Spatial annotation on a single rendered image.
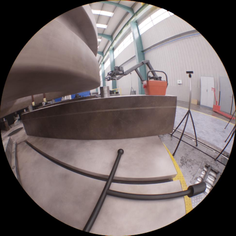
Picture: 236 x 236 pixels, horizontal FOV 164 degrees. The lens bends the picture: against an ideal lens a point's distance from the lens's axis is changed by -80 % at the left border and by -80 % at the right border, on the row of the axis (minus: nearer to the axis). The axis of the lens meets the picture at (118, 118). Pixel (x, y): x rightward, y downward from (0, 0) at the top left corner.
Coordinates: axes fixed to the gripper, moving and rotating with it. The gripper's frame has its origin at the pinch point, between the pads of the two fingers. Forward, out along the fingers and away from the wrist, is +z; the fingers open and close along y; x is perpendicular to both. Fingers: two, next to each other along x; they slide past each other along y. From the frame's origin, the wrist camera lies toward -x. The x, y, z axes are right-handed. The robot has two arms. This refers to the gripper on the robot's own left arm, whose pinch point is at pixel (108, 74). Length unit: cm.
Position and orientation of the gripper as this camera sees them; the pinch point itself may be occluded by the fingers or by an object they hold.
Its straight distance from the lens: 116.0
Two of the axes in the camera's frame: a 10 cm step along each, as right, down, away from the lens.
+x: 0.8, 9.5, 3.2
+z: -9.8, 1.2, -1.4
